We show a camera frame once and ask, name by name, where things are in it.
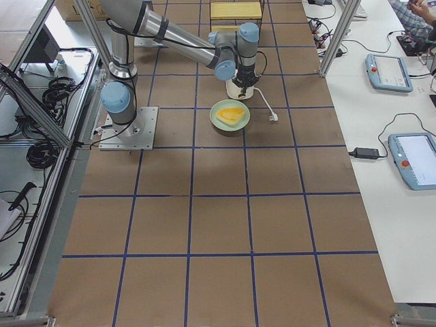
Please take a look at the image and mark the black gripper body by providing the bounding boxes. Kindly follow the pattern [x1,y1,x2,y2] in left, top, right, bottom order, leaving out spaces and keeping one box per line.
[232,66,260,89]

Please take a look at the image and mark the white two-slot toaster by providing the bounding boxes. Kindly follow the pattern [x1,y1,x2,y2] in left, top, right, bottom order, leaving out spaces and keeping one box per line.
[225,79,254,101]

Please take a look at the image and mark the light green plate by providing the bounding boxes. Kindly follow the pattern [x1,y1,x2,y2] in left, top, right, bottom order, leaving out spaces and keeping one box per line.
[210,99,250,131]

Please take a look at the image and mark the triangular orange bread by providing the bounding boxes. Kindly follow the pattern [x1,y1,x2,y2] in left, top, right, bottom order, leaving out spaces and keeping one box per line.
[215,107,245,126]

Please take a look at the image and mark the light wooden shelf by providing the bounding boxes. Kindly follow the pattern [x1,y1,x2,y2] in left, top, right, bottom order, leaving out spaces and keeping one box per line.
[209,1,263,33]

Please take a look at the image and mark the black power adapter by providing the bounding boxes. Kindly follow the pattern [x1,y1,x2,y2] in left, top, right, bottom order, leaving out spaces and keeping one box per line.
[349,147,380,159]

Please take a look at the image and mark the blue teach pendant far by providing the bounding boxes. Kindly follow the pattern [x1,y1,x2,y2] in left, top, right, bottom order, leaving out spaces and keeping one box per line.
[365,54,414,93]

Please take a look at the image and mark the blue teach pendant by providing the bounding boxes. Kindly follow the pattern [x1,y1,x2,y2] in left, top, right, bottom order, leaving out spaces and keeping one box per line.
[388,132,435,191]
[365,54,414,93]

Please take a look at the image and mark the blue teach pendant near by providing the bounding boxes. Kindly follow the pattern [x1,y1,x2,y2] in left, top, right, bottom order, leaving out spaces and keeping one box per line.
[388,132,435,191]

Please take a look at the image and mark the white toaster power cable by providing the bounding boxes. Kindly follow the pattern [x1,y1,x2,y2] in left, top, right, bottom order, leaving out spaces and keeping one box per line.
[253,87,280,123]

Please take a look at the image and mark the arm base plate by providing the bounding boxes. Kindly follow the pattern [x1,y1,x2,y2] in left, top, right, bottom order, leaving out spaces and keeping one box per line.
[97,107,159,151]

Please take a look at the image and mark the aluminium frame post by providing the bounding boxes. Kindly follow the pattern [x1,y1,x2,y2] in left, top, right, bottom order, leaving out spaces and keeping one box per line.
[319,0,360,77]

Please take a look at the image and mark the black cable bundle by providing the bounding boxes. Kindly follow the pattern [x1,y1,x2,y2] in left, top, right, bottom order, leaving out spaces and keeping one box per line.
[27,139,59,170]

